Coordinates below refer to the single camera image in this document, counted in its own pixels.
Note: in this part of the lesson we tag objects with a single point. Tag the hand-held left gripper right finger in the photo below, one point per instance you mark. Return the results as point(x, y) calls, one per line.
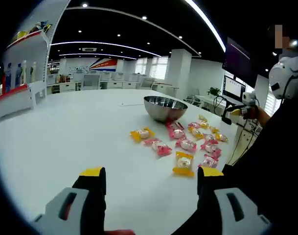
point(227, 210)

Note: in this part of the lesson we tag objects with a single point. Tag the marshmallow packets group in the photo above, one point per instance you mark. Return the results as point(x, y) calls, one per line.
point(184, 144)

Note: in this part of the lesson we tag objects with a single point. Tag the large dark wall screen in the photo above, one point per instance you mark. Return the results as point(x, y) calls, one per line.
point(239, 60)

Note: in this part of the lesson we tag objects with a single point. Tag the grey mesh office chair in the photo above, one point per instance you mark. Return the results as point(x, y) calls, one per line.
point(91, 82)

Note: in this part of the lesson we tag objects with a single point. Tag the person's left hand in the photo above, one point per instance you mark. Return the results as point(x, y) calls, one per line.
point(119, 232)

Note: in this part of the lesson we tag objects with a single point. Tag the computer monitor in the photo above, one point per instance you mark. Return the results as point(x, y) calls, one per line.
point(233, 89)

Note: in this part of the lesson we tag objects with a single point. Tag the striped wall mural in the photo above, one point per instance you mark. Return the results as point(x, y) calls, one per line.
point(104, 64)

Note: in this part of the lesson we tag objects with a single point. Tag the white square pillar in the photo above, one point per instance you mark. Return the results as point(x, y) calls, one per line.
point(178, 71)

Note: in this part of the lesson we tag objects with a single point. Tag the steel bowl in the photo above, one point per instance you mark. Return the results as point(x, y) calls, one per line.
point(163, 111)

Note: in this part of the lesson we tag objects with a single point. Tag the row of shelf bottles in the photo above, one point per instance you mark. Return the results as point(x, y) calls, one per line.
point(19, 73)

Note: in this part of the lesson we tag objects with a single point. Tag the potted green plant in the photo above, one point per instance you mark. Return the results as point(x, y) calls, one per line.
point(214, 91)

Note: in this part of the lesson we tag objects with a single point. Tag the person's right hand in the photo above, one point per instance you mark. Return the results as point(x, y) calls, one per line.
point(252, 112)

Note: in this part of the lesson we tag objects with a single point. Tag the ceiling light strip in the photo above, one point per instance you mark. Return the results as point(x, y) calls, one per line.
point(207, 22)

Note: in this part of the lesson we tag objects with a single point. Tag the ceiling air vent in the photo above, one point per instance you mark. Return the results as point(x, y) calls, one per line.
point(89, 49)

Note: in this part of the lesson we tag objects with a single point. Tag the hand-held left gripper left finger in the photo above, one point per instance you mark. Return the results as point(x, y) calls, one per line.
point(65, 210)

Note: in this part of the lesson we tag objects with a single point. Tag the row of white office desks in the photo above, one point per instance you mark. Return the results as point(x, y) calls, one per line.
point(114, 84)

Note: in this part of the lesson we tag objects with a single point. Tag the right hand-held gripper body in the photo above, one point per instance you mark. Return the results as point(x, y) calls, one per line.
point(249, 99)

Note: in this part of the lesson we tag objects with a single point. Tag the white display shelf unit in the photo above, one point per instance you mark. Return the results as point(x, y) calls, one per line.
point(24, 49)

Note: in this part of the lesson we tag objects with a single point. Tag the pile of snack bags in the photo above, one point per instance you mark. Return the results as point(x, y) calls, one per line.
point(39, 27)

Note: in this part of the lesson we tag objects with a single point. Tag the white chest-worn device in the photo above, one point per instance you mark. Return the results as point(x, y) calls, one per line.
point(283, 73)

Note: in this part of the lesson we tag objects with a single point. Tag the person in black shirt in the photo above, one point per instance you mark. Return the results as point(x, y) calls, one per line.
point(273, 171)

